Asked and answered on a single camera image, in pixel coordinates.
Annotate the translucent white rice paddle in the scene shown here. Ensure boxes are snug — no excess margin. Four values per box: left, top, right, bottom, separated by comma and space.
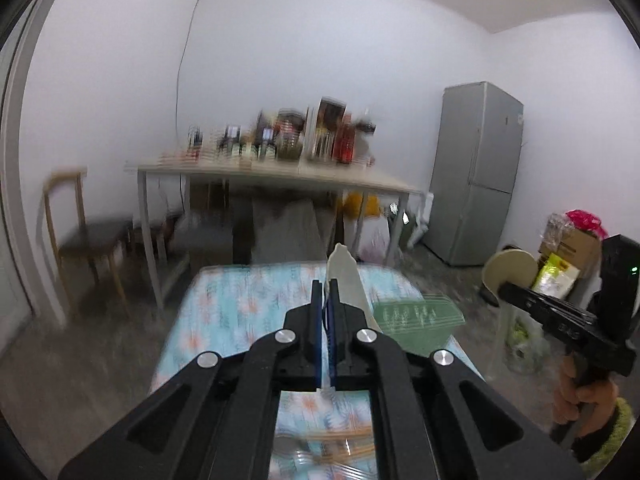
322, 242, 384, 391

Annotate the beige plastic ladle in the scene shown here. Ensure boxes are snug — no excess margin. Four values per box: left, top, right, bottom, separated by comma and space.
482, 249, 538, 302

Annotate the wooden chopstick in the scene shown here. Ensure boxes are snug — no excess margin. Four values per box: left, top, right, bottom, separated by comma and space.
303, 426, 373, 441

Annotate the green fuzzy sleeve forearm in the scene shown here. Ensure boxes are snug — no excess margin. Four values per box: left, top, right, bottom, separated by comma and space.
570, 398, 636, 479

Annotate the right hand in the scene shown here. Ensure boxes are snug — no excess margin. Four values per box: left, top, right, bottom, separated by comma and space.
552, 356, 618, 438

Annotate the floral blue quilt cover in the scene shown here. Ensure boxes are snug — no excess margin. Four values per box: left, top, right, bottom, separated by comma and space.
150, 262, 482, 479

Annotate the white plastic bag with greens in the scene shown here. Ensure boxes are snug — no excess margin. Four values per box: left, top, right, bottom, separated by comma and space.
503, 304, 549, 375

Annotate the yellow green package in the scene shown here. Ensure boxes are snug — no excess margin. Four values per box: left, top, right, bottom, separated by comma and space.
532, 254, 580, 300

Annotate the green perforated utensil holder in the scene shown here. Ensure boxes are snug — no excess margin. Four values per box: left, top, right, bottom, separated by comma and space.
373, 296, 465, 356

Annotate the white sack under desk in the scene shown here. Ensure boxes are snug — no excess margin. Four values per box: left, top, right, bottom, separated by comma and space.
252, 200, 326, 264

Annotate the cardboard box with pink bag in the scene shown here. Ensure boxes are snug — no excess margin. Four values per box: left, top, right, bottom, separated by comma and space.
539, 209, 608, 278

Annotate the yellow plastic bag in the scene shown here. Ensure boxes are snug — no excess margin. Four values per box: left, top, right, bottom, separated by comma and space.
342, 192, 383, 220

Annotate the long wooden desk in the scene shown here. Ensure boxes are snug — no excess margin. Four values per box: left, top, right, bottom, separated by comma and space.
125, 156, 425, 312

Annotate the red drink bottle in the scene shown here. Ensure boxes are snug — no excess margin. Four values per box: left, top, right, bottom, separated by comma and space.
333, 113, 356, 165

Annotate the grey refrigerator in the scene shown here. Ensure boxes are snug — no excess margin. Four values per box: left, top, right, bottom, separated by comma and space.
423, 81, 524, 266

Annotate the wooden chair black seat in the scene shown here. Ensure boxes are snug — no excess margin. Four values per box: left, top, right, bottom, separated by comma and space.
42, 167, 134, 311

